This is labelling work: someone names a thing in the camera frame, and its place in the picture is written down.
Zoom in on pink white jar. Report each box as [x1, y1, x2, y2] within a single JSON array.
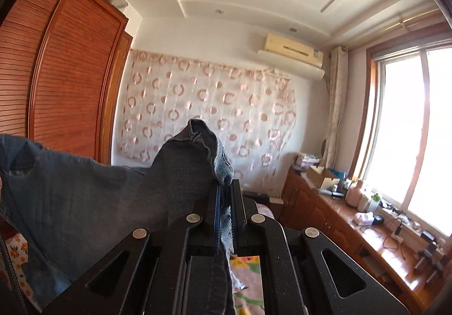
[[345, 179, 366, 210]]

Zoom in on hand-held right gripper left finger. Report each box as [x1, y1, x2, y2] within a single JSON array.
[[40, 187, 221, 315]]

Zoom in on wooden-framed window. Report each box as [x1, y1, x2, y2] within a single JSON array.
[[353, 30, 452, 238]]

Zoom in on wooden side cabinet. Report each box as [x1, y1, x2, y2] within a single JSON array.
[[279, 167, 452, 305]]

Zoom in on cardboard box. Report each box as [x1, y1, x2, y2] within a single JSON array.
[[305, 165, 340, 190]]

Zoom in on beige window curtain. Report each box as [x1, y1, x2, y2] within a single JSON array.
[[323, 46, 350, 169]]

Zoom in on stack of papers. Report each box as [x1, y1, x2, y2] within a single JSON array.
[[295, 154, 322, 172]]

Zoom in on wall air conditioner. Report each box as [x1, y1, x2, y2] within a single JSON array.
[[257, 32, 325, 79]]

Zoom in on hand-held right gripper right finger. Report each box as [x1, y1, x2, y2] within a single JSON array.
[[229, 179, 412, 315]]

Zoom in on circle-patterned wall cloth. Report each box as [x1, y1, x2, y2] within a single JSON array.
[[118, 48, 297, 195]]

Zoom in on wooden louvered wardrobe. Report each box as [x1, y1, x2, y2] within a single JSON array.
[[0, 0, 134, 241]]

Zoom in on black braided cable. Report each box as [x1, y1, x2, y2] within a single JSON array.
[[0, 232, 28, 315]]

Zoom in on blue denim pants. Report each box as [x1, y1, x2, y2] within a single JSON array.
[[0, 118, 236, 315]]

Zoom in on green-capped bottle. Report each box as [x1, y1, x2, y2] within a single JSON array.
[[367, 192, 382, 213]]

